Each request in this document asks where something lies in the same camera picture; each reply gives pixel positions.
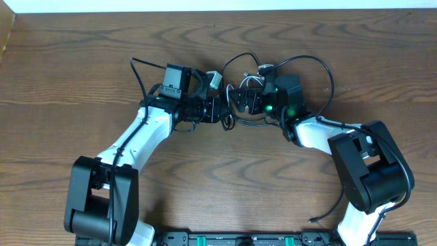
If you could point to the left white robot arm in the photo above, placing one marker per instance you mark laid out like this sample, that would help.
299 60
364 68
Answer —
102 205

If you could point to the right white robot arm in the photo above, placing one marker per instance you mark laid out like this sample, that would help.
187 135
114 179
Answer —
374 175

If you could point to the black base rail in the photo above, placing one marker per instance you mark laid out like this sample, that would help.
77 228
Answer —
209 239

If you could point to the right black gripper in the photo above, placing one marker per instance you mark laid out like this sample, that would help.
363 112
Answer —
246 101

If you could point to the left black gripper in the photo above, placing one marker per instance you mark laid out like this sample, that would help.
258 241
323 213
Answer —
217 111

